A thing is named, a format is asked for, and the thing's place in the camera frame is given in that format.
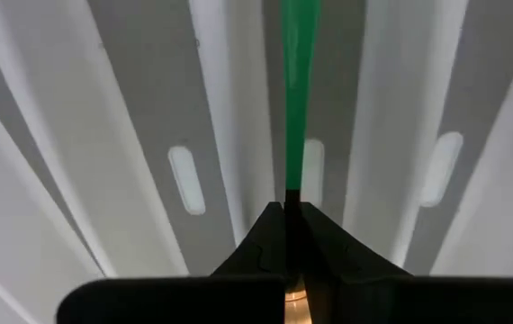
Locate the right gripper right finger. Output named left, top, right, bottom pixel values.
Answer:
left=300, top=201, right=513, bottom=324

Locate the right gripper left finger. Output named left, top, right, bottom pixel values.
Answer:
left=56, top=201, right=287, bottom=324

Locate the white cutlery organizer tray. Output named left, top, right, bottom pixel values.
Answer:
left=0, top=0, right=513, bottom=324

